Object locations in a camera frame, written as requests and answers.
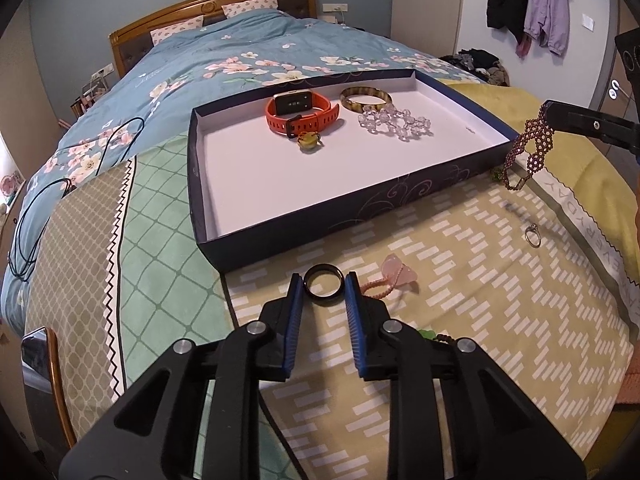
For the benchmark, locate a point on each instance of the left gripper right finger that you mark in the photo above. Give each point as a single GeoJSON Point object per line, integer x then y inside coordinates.
{"type": "Point", "coordinates": [450, 395]}

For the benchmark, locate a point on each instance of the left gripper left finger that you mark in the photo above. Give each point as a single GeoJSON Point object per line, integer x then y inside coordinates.
{"type": "Point", "coordinates": [195, 409]}

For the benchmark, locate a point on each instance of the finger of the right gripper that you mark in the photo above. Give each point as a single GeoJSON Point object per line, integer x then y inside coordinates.
{"type": "Point", "coordinates": [582, 121]}

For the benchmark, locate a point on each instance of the tortoiseshell bangle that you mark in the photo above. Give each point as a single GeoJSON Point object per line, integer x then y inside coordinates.
{"type": "Point", "coordinates": [363, 99]}

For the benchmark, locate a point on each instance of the orange smart watch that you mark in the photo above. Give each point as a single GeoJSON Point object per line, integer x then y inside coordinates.
{"type": "Point", "coordinates": [295, 113]}

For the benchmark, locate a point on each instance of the purple jacket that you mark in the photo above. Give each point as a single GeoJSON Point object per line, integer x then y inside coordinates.
{"type": "Point", "coordinates": [548, 23]}

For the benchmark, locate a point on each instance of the clothes pile on floor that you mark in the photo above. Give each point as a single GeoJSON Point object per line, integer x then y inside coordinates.
{"type": "Point", "coordinates": [481, 64]}

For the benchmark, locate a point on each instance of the patterned blanket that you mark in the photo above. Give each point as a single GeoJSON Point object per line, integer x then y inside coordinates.
{"type": "Point", "coordinates": [536, 260]}

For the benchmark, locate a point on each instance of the navy shallow box tray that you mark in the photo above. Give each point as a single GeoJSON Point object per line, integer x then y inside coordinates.
{"type": "Point", "coordinates": [254, 194]}

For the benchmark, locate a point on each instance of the wooden headboard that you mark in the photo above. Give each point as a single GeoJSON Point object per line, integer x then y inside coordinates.
{"type": "Point", "coordinates": [131, 43]}

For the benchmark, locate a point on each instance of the blue floral duvet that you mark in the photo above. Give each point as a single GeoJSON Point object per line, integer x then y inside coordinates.
{"type": "Point", "coordinates": [153, 103]}

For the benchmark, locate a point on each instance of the right patterned pillow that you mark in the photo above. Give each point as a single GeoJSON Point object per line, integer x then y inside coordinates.
{"type": "Point", "coordinates": [231, 10]}

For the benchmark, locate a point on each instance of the patterned pillow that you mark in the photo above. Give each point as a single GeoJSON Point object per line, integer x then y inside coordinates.
{"type": "Point", "coordinates": [158, 35]}
{"type": "Point", "coordinates": [231, 10]}

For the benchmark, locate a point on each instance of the left patterned pillow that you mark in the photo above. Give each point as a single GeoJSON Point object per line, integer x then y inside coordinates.
{"type": "Point", "coordinates": [158, 35]}

